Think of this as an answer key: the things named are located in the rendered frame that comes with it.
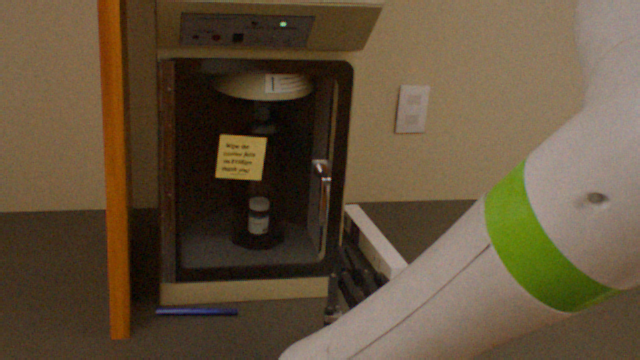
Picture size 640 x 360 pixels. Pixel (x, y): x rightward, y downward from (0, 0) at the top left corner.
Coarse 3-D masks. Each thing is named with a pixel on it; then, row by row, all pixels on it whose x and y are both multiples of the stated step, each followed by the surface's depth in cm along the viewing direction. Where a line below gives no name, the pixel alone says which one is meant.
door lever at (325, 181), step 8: (320, 168) 132; (320, 176) 130; (328, 176) 128; (320, 184) 129; (328, 184) 128; (320, 192) 129; (328, 192) 129; (320, 200) 129; (328, 200) 130; (320, 208) 130; (320, 216) 130; (320, 224) 131
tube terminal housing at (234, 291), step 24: (168, 48) 120; (192, 48) 121; (216, 48) 122; (168, 288) 137; (192, 288) 138; (216, 288) 139; (240, 288) 140; (264, 288) 141; (288, 288) 142; (312, 288) 143
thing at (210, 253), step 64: (192, 64) 121; (256, 64) 123; (320, 64) 125; (192, 128) 125; (256, 128) 127; (320, 128) 129; (192, 192) 129; (256, 192) 132; (192, 256) 134; (256, 256) 137; (320, 256) 139
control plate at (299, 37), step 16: (192, 16) 110; (208, 16) 111; (224, 16) 111; (240, 16) 111; (256, 16) 112; (272, 16) 112; (288, 16) 113; (304, 16) 113; (192, 32) 114; (208, 32) 115; (224, 32) 115; (240, 32) 115; (256, 32) 116; (272, 32) 116; (288, 32) 117; (304, 32) 117
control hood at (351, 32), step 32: (160, 0) 106; (192, 0) 107; (224, 0) 108; (256, 0) 109; (288, 0) 110; (320, 0) 110; (352, 0) 111; (384, 0) 113; (160, 32) 114; (320, 32) 118; (352, 32) 119
